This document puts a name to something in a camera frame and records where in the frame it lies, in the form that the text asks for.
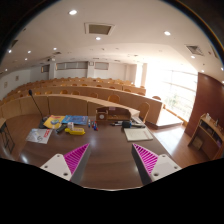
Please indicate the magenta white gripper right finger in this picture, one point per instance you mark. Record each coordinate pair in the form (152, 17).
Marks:
(151, 166)

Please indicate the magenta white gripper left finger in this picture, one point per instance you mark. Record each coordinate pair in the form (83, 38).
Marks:
(69, 166)

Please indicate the black charger adapter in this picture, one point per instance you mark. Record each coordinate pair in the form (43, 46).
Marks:
(126, 124)

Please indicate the yellow tool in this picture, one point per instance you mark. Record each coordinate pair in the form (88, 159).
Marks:
(75, 131)

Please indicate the white notepad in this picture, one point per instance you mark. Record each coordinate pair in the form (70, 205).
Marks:
(137, 134)

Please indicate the black remote control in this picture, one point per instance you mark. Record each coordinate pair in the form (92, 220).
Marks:
(61, 128)

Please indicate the small white box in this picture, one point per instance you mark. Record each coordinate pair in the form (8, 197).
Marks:
(70, 125)

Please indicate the white red printed booklet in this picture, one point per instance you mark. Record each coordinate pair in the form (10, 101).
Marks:
(39, 135)

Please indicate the red blue small bottles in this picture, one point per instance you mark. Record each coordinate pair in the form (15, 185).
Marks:
(93, 124)

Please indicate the blue book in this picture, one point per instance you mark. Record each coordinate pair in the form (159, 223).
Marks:
(76, 119)

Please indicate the yellow book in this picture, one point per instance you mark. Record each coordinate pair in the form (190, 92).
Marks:
(53, 122)

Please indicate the wooden chair right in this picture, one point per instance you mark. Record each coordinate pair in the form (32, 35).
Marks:
(144, 110)

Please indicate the wooden desktop organizer box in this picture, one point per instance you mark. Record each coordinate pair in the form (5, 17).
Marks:
(112, 114)

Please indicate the wooden side lectern shelf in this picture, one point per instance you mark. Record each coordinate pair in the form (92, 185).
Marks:
(208, 137)

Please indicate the long curved wooden desk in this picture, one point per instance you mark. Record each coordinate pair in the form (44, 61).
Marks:
(57, 104)

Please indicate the wooden chair behind desk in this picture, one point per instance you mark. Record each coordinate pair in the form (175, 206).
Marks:
(114, 98)

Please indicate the black gooseneck microphone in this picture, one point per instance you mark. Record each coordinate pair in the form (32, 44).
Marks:
(43, 119)

